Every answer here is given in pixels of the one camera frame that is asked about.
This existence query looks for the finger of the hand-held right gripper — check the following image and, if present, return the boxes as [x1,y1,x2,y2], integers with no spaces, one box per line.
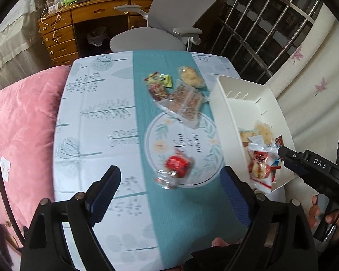
[277,145,305,176]

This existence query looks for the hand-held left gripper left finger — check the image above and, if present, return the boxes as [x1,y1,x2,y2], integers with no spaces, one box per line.
[20,165,122,271]

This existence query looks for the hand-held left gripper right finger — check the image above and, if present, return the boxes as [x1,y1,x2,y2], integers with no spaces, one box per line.
[220,166,318,271]

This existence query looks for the red white snack packet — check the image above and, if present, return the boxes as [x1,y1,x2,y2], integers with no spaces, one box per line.
[247,144,280,191]

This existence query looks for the small red clear-wrapped snack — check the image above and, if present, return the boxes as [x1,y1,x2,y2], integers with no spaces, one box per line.
[155,151,194,189]

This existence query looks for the white plastic bin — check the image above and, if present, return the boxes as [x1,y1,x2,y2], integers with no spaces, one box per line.
[209,76,298,195]

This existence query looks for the person's right hand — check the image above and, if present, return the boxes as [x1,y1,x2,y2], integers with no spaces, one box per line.
[309,195,339,243]

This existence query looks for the white curtain with pink flowers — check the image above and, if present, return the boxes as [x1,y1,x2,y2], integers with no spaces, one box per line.
[264,6,339,153]

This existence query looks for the white label on sofa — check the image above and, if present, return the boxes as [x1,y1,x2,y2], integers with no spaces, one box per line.
[0,158,12,181]

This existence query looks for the pink sofa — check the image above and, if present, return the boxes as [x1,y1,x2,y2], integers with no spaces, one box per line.
[0,65,71,249]

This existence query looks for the clear printed pastry packet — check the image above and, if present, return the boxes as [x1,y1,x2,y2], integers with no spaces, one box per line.
[155,80,210,122]

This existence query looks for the clear packet of nuts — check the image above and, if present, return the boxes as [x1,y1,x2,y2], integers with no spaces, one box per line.
[145,73,170,102]

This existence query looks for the round pastry in clear wrap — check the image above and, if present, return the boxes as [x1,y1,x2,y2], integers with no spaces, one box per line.
[177,66,206,89]

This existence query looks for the yellow green small packet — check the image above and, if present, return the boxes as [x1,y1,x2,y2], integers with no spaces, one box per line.
[150,73,173,88]

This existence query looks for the metal window bars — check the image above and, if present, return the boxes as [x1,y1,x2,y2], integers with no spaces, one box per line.
[209,0,324,85]

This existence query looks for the wooden desk with drawers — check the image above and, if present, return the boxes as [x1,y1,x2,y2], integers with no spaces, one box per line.
[38,0,159,65]

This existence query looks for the beige lace curtain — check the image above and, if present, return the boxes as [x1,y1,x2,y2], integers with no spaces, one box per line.
[0,0,53,96]

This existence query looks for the grey office chair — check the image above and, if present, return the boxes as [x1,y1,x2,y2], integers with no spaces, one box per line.
[110,0,219,54]

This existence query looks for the white power strip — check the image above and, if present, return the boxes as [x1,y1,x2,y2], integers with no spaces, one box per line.
[47,1,63,13]

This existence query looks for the black cable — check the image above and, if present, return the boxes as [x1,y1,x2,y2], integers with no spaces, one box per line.
[0,131,27,250]

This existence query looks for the white cable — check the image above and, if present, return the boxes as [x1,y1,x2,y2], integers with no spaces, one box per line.
[40,4,63,44]

